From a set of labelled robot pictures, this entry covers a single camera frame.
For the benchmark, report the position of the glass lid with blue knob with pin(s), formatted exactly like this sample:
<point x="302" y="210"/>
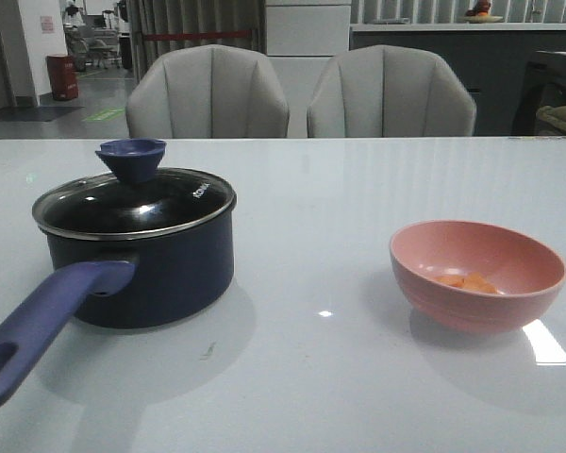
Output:
<point x="136" y="199"/>

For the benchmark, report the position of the pink bowl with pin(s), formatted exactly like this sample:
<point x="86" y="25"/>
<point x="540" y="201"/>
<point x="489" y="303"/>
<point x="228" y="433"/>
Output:
<point x="527" y="274"/>

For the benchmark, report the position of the orange ham pieces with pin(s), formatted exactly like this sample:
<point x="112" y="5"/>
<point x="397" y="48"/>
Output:
<point x="474" y="282"/>

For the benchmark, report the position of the dark blue saucepan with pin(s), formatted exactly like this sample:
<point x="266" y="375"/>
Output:
<point x="118" y="284"/>

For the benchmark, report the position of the left beige chair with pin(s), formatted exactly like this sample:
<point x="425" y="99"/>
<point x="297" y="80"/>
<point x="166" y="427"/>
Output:
<point x="209" y="92"/>

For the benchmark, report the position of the beige chair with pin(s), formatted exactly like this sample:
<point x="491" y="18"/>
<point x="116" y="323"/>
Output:
<point x="386" y="91"/>
<point x="209" y="92"/>

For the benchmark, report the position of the right beige chair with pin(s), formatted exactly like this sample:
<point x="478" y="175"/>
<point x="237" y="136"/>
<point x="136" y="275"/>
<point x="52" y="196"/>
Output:
<point x="386" y="91"/>

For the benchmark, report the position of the red barrier belt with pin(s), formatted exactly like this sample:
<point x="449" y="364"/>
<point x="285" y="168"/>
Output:
<point x="212" y="35"/>

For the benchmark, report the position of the white cabinet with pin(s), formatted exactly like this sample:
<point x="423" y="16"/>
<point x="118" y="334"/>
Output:
<point x="307" y="28"/>

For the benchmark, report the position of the grey counter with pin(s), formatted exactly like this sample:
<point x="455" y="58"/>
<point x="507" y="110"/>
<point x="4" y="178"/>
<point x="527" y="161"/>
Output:
<point x="489" y="59"/>

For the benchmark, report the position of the red trash bin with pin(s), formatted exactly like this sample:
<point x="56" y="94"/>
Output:
<point x="61" y="71"/>

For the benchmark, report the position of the fruit plate on counter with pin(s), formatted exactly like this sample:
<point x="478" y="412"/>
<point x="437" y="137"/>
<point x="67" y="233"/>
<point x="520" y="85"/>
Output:
<point x="480" y="13"/>

